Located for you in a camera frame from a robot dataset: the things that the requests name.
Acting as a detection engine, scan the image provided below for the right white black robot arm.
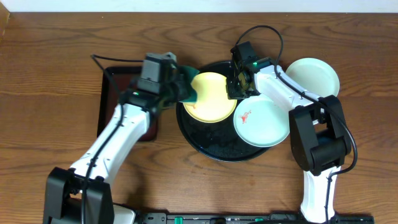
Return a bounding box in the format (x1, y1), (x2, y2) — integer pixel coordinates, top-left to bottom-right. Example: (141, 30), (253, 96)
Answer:
(227, 57), (353, 223)

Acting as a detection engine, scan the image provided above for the green yellow sponge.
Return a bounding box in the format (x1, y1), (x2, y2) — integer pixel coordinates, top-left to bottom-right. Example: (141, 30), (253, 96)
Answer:
(179, 65), (200, 103)

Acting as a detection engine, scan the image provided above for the light blue plate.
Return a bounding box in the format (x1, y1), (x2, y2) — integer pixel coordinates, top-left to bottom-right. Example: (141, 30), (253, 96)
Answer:
(233, 95), (290, 147)
(285, 58), (340, 97)

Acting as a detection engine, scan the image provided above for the right black cable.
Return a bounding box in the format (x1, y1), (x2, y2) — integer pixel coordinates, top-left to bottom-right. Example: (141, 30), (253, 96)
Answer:
(234, 25), (359, 224)

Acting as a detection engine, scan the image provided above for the round black tray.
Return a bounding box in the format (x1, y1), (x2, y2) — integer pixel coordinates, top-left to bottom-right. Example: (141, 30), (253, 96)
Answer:
(175, 60), (271, 163)

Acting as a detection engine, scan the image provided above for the rectangular dark brown tray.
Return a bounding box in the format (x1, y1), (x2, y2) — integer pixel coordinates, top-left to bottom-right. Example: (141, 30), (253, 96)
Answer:
(96, 66), (158, 142)

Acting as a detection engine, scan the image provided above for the yellow plate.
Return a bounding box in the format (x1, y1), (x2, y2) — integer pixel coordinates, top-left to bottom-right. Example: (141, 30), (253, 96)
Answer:
(183, 72), (237, 123)

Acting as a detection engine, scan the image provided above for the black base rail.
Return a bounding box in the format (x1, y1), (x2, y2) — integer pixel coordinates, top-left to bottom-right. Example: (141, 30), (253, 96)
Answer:
(136, 212), (376, 224)

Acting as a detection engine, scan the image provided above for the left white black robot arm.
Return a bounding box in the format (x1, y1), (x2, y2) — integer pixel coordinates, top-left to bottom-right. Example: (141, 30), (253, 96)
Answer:
(43, 103), (150, 223)

